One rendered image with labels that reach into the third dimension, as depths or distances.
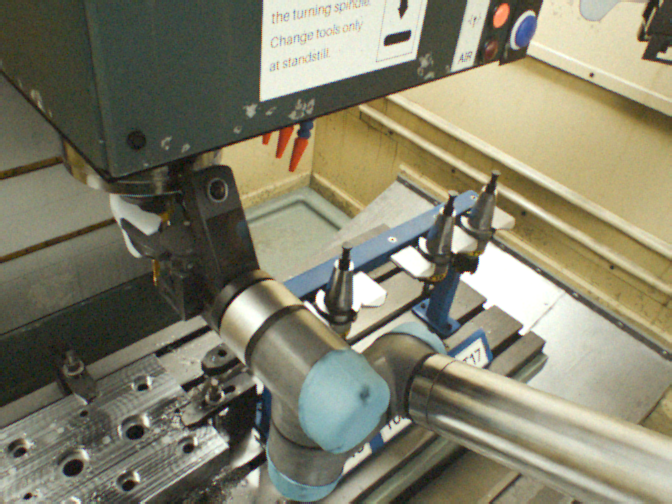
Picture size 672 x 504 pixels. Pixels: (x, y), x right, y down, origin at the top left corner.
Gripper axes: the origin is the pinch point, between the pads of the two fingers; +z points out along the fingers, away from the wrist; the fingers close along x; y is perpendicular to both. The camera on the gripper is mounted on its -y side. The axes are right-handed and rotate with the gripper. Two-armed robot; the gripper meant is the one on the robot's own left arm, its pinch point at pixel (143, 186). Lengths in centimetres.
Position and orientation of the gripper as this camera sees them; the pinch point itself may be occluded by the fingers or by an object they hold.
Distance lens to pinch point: 69.0
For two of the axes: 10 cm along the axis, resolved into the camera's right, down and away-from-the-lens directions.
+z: -6.6, -5.4, 5.3
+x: 7.5, -3.6, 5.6
